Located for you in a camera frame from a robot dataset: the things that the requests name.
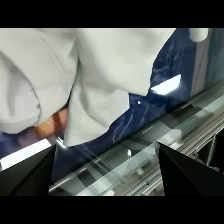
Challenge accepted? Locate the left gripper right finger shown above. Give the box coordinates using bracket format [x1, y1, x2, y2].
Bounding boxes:
[157, 142, 224, 197]

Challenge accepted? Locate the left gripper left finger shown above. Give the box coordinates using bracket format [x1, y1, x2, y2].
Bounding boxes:
[0, 144, 57, 197]

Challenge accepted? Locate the white shirt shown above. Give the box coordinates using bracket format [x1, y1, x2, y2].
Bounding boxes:
[0, 28, 177, 148]

